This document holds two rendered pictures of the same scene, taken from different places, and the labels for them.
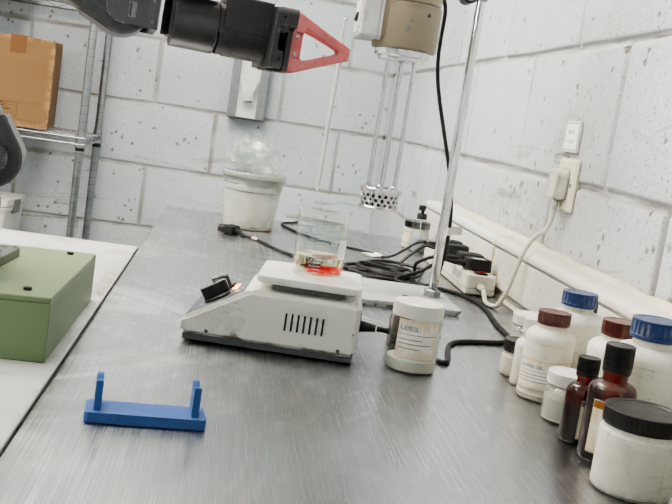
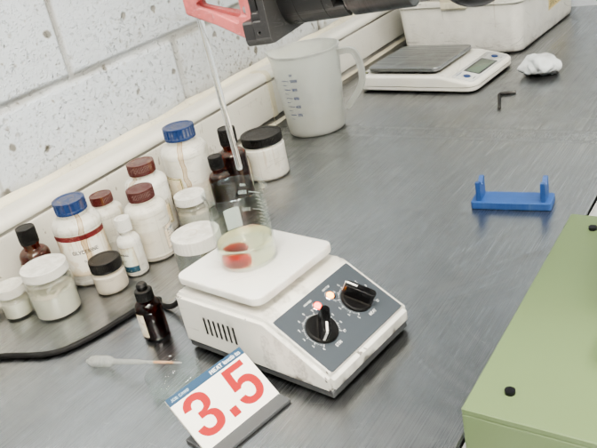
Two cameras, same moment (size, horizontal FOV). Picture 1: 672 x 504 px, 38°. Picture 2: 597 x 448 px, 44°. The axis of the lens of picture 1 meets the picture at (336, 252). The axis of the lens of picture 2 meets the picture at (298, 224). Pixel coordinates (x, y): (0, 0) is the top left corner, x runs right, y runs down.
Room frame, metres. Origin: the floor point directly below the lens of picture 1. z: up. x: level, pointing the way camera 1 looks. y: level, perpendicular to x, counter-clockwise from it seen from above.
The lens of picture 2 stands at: (1.58, 0.53, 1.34)
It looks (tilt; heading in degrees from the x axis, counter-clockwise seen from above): 25 degrees down; 225
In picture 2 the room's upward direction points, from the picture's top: 12 degrees counter-clockwise
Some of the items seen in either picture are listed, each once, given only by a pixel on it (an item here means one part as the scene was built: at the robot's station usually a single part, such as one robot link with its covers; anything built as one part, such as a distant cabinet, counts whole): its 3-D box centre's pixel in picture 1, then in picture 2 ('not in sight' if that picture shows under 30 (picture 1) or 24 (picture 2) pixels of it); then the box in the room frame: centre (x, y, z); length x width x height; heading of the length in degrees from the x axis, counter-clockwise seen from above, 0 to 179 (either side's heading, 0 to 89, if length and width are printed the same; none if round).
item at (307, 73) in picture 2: not in sight; (318, 88); (0.60, -0.32, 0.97); 0.18 x 0.13 x 0.15; 107
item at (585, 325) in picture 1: (572, 338); (81, 237); (1.15, -0.29, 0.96); 0.06 x 0.06 x 0.11
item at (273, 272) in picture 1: (311, 277); (254, 262); (1.14, 0.02, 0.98); 0.12 x 0.12 x 0.01; 0
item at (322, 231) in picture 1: (318, 242); (243, 225); (1.14, 0.02, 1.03); 0.07 x 0.06 x 0.08; 105
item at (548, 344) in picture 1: (547, 354); (148, 220); (1.07, -0.25, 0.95); 0.06 x 0.06 x 0.10
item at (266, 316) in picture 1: (284, 310); (282, 303); (1.14, 0.05, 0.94); 0.22 x 0.13 x 0.08; 90
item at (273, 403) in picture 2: not in sight; (228, 401); (1.27, 0.09, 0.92); 0.09 x 0.06 x 0.04; 176
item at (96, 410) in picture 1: (147, 400); (512, 191); (0.79, 0.14, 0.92); 0.10 x 0.03 x 0.04; 104
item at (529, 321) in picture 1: (527, 351); (130, 244); (1.12, -0.24, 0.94); 0.03 x 0.03 x 0.08
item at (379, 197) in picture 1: (390, 130); not in sight; (1.57, -0.06, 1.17); 0.07 x 0.07 x 0.25
